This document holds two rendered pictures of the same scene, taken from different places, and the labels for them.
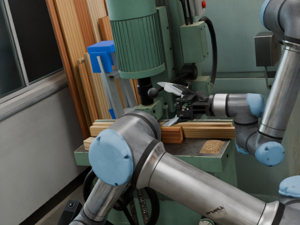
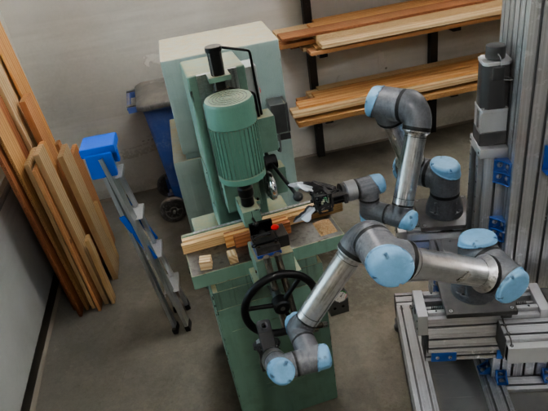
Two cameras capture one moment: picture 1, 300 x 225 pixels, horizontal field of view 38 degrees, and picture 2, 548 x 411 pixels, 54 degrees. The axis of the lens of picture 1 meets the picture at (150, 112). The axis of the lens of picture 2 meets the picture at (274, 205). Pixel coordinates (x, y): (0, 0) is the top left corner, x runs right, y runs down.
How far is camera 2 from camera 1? 1.14 m
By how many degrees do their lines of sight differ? 35
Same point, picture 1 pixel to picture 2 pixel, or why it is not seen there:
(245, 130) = (374, 206)
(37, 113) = not seen: outside the picture
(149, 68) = (260, 170)
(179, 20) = not seen: hidden behind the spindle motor
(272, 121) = (409, 195)
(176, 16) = not seen: hidden behind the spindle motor
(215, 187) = (458, 259)
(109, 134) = (391, 249)
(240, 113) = (371, 193)
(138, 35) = (251, 141)
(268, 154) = (412, 221)
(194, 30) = (270, 121)
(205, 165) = (330, 245)
